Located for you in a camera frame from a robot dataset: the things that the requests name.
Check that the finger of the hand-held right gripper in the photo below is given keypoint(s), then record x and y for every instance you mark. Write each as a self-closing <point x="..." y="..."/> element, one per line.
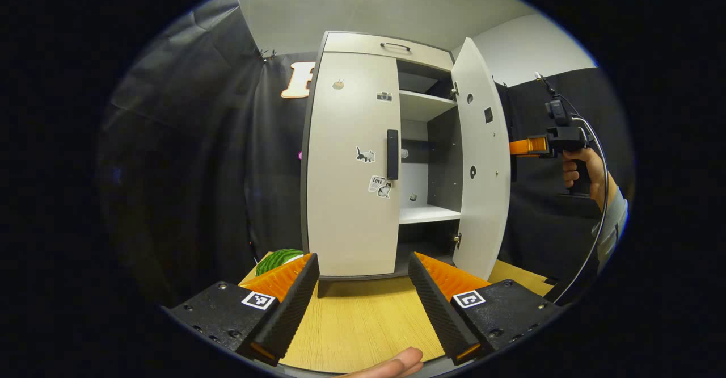
<point x="527" y="146"/>

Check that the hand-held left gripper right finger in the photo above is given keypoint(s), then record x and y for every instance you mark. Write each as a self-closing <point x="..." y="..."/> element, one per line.
<point x="439" y="313"/>

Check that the black cloth clip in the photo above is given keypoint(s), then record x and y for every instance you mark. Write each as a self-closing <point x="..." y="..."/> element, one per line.
<point x="267" y="55"/>

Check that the grey double-door shoe cabinet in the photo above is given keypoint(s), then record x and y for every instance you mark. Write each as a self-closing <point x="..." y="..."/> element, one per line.
<point x="425" y="213"/>

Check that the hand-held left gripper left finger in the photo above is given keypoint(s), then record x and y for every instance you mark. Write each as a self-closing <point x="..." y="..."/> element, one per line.
<point x="292" y="313"/>

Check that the green watermelon toy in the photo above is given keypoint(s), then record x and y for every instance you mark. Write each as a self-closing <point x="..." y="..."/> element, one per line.
<point x="275" y="260"/>

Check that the white cabinet door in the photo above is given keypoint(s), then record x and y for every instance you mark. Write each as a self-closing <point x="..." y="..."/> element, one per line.
<point x="482" y="219"/>
<point x="346" y="208"/>

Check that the black backdrop cloth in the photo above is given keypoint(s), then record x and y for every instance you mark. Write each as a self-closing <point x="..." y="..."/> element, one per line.
<point x="198" y="168"/>

